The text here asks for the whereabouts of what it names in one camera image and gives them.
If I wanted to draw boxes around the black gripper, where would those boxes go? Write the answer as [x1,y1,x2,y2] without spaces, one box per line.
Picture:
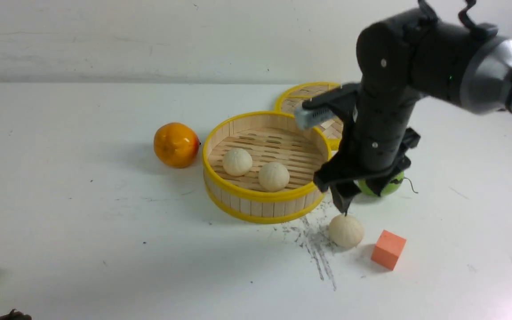
[313,127,421,216]

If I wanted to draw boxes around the white bun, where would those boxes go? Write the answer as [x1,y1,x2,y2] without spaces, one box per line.
[222,148,253,176]
[258,162,290,192]
[328,215,364,249]

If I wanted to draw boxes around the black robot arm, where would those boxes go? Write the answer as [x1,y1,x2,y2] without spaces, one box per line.
[294,0,512,215]

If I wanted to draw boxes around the yellow-rimmed woven steamer lid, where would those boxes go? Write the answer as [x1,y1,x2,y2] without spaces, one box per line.
[274,81,343,151]

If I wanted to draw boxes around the green toy watermelon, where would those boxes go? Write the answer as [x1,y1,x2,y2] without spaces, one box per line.
[357,172,418,198]

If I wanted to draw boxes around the orange foam cube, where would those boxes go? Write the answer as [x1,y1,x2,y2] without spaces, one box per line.
[371,230,407,271]

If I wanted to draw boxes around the orange toy fruit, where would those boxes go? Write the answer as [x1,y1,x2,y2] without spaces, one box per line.
[154,122,201,168]

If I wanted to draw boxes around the dark object at bottom edge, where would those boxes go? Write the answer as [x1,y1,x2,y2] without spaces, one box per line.
[0,309,32,320]

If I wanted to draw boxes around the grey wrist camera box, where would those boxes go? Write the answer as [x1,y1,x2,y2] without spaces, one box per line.
[293,106,336,130]

